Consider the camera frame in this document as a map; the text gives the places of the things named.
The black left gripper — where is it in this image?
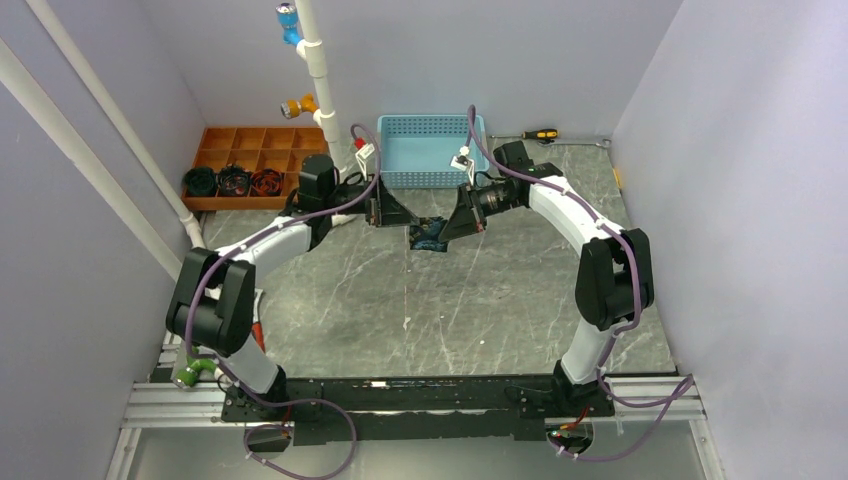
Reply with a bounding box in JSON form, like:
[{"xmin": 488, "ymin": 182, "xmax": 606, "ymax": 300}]
[{"xmin": 324, "ymin": 173, "xmax": 420, "ymax": 228}]

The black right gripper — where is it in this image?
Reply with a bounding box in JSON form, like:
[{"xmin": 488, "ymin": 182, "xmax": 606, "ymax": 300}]
[{"xmin": 440, "ymin": 182, "xmax": 522, "ymax": 242}]

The dark blue patterned tie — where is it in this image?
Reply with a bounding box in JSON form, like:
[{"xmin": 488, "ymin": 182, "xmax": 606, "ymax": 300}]
[{"xmin": 408, "ymin": 216, "xmax": 448, "ymax": 253}]

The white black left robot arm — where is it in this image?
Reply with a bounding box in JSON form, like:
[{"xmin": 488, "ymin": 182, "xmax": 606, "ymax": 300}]
[{"xmin": 165, "ymin": 154, "xmax": 419, "ymax": 420}]

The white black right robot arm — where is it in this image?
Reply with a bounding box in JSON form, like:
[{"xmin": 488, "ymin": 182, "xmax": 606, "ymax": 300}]
[{"xmin": 439, "ymin": 141, "xmax": 655, "ymax": 415}]

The light blue plastic basket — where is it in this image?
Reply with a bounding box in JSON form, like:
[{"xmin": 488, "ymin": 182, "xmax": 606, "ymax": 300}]
[{"xmin": 377, "ymin": 114, "xmax": 490, "ymax": 189}]

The orange valve nozzle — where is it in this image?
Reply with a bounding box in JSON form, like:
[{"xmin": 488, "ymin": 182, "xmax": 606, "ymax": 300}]
[{"xmin": 280, "ymin": 93, "xmax": 319, "ymax": 119}]

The orange wooden compartment tray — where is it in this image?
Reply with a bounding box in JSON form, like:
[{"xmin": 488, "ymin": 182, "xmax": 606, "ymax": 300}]
[{"xmin": 182, "ymin": 126, "xmax": 328, "ymax": 212}]

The white vertical PVC pipe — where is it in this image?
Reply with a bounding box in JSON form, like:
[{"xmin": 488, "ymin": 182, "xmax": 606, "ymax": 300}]
[{"xmin": 294, "ymin": 0, "xmax": 352, "ymax": 174}]

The rolled dark green tie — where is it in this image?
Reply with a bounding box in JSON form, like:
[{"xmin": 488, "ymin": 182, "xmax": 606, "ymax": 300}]
[{"xmin": 183, "ymin": 166, "xmax": 218, "ymax": 197}]

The blue valve nozzle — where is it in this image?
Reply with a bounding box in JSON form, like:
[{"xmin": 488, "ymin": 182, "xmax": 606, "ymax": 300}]
[{"xmin": 276, "ymin": 2, "xmax": 302, "ymax": 46}]

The green valve nozzle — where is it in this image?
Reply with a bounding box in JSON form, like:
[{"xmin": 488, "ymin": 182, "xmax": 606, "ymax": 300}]
[{"xmin": 173, "ymin": 359, "xmax": 217, "ymax": 389}]

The white diagonal PVC pipe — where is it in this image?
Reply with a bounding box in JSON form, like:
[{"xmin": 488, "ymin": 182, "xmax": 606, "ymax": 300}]
[{"xmin": 1, "ymin": 1, "xmax": 204, "ymax": 279}]

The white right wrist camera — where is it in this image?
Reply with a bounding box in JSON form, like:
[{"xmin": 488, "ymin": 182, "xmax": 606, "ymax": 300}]
[{"xmin": 450, "ymin": 145, "xmax": 476, "ymax": 185}]

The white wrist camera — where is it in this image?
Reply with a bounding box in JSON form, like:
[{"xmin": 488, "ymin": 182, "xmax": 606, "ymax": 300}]
[
  {"xmin": 450, "ymin": 145, "xmax": 476, "ymax": 185},
  {"xmin": 354, "ymin": 137, "xmax": 376, "ymax": 176}
]

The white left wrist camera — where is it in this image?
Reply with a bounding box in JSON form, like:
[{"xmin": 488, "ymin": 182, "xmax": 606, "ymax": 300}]
[{"xmin": 354, "ymin": 137, "xmax": 376, "ymax": 176}]

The yellow black screwdriver at wall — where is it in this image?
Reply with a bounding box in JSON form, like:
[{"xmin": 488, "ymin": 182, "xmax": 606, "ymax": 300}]
[{"xmin": 522, "ymin": 128, "xmax": 559, "ymax": 142}]

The silver spanner at wall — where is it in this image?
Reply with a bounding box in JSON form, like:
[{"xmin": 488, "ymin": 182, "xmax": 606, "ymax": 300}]
[{"xmin": 539, "ymin": 138, "xmax": 612, "ymax": 149}]

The red handled adjustable wrench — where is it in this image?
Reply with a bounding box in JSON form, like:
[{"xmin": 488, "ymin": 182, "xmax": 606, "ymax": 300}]
[{"xmin": 252, "ymin": 321, "xmax": 266, "ymax": 352}]

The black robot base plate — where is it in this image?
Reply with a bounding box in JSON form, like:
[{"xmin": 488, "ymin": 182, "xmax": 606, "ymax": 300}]
[{"xmin": 221, "ymin": 374, "xmax": 615, "ymax": 446}]

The aluminium rail frame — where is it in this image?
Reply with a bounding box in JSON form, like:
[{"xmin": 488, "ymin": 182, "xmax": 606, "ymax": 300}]
[{"xmin": 107, "ymin": 338, "xmax": 725, "ymax": 479}]

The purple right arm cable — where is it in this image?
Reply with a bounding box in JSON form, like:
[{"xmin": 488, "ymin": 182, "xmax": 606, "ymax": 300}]
[{"xmin": 465, "ymin": 104, "xmax": 696, "ymax": 463}]

